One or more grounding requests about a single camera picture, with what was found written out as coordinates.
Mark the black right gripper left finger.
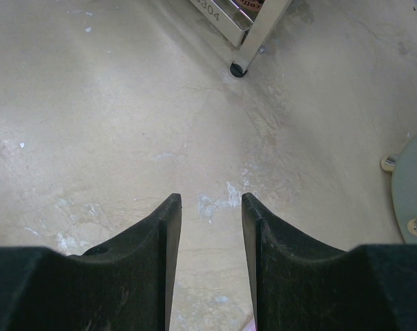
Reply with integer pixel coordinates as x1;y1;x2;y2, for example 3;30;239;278
0;194;182;330

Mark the terracotta mug white inside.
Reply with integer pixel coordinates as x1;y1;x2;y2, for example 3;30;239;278
238;0;264;12

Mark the round cream drawer cabinet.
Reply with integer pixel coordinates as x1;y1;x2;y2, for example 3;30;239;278
380;134;417;244

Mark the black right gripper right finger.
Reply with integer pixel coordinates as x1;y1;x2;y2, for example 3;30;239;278
242;193;417;330

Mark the steel two-tier dish rack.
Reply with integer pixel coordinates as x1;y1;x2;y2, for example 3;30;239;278
190;0;292;78

